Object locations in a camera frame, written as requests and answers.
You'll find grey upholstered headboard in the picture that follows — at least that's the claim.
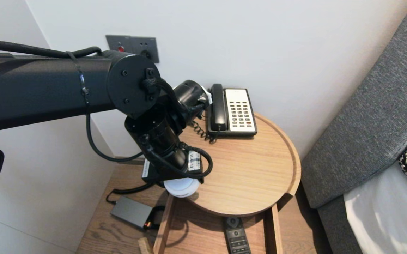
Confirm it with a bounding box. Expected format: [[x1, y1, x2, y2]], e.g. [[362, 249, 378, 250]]
[[300, 0, 407, 210]]

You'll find grey upholstered bed base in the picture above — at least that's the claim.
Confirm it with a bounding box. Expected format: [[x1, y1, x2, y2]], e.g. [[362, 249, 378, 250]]
[[317, 196, 363, 254]]

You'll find black TV remote control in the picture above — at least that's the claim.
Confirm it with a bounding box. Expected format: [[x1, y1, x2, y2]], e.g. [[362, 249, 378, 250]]
[[224, 217, 251, 254]]

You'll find black coiled telephone cord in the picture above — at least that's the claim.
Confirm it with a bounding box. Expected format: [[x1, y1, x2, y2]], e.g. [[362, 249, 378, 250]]
[[191, 120, 218, 144]]

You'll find black telephone handset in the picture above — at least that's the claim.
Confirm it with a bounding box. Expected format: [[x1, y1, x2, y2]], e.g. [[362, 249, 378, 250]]
[[209, 84, 227, 132]]

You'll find grey wooden baseboard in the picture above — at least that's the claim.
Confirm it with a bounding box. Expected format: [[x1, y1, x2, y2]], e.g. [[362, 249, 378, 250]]
[[115, 156, 145, 167]]

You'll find black coiled power cable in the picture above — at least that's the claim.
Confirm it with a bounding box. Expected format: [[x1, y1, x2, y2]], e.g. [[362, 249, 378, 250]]
[[106, 180, 165, 204]]

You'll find black coiled adapter output cable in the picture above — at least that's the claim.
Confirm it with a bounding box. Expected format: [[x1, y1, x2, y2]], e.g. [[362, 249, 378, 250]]
[[147, 206, 170, 232]]

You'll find round wooden nightstand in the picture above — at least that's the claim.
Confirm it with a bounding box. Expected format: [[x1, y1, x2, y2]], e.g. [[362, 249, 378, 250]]
[[163, 112, 302, 217]]

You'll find black and cream telephone base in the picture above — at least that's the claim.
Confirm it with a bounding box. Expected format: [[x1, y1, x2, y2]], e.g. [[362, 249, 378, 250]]
[[207, 88, 258, 137]]

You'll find grey power adapter box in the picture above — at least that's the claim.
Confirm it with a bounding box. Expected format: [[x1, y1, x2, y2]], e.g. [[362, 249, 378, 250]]
[[110, 196, 154, 230]]

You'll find white round smart speaker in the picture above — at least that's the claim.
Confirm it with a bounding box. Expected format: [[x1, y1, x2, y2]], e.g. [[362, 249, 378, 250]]
[[164, 177, 201, 198]]

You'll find grey wall socket panel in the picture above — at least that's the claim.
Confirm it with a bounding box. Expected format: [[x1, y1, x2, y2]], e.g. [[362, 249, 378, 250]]
[[105, 35, 160, 64]]

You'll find white bed sheet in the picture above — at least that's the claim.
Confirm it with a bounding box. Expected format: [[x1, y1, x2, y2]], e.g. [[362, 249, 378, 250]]
[[343, 162, 407, 254]]

